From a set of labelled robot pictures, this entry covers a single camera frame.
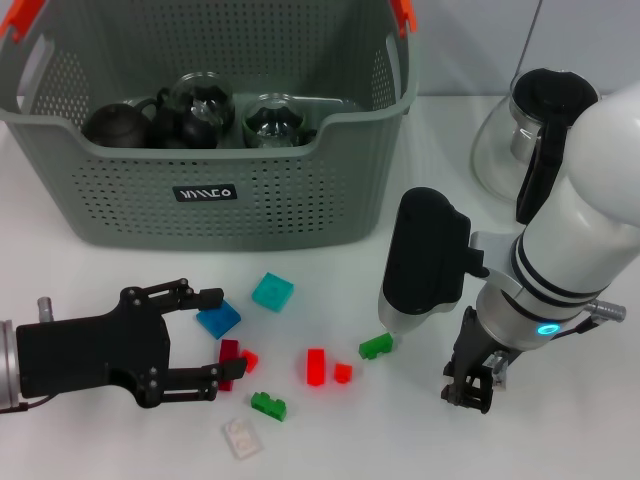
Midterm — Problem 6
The right gripper cable silver plug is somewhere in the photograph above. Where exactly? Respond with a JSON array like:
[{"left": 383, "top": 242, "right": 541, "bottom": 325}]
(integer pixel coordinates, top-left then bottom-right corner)
[{"left": 492, "top": 299, "right": 627, "bottom": 389}]

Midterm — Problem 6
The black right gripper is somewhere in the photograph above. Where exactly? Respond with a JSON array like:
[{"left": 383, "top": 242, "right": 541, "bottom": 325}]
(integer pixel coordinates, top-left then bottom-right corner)
[{"left": 439, "top": 304, "right": 509, "bottom": 416}]

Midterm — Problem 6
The grey-green perforated storage bin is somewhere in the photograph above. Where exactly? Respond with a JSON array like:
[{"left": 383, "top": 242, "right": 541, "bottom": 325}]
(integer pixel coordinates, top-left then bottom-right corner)
[{"left": 0, "top": 0, "right": 420, "bottom": 251}]

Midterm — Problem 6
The orange bin handle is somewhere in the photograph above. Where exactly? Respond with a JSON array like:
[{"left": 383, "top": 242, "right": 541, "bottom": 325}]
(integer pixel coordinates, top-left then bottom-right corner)
[
  {"left": 0, "top": 0, "right": 41, "bottom": 42},
  {"left": 391, "top": 0, "right": 419, "bottom": 40}
]

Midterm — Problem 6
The green toy block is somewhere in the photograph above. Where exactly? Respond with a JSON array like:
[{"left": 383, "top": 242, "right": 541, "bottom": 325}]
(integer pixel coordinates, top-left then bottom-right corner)
[
  {"left": 249, "top": 391, "right": 289, "bottom": 422},
  {"left": 358, "top": 332, "right": 395, "bottom": 360}
]

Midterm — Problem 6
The glass teapot with black handle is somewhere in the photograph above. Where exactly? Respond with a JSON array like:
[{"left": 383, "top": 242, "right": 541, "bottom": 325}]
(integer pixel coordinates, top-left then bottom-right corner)
[{"left": 470, "top": 68, "right": 604, "bottom": 226}]

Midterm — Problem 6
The blue square toy block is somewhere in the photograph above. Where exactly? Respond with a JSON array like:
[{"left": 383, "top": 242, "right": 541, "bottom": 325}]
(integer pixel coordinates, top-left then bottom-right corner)
[{"left": 195, "top": 299, "right": 242, "bottom": 341}]

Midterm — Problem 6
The dark clay teapot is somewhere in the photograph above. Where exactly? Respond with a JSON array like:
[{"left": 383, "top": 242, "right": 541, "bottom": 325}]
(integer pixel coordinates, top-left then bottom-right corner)
[{"left": 81, "top": 102, "right": 151, "bottom": 150}]

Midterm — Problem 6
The white toy block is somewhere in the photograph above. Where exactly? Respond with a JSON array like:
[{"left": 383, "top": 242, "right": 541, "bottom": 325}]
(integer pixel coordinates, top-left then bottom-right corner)
[{"left": 221, "top": 417, "right": 264, "bottom": 459}]

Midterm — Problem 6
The teal square toy block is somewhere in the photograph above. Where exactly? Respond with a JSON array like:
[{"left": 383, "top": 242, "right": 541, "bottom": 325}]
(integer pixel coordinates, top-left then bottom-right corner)
[{"left": 250, "top": 271, "right": 295, "bottom": 314}]

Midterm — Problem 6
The dark red long toy block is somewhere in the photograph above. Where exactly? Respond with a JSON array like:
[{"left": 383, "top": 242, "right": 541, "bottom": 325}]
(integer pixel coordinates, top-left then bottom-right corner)
[{"left": 218, "top": 339, "right": 241, "bottom": 392}]

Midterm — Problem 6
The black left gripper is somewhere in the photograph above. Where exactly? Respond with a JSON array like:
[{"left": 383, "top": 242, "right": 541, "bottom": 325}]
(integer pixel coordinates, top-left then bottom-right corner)
[{"left": 14, "top": 277, "right": 247, "bottom": 409}]

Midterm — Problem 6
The bright red long toy block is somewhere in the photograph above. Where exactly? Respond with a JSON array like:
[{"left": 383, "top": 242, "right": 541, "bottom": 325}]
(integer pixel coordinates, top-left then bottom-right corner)
[{"left": 305, "top": 348, "right": 326, "bottom": 386}]

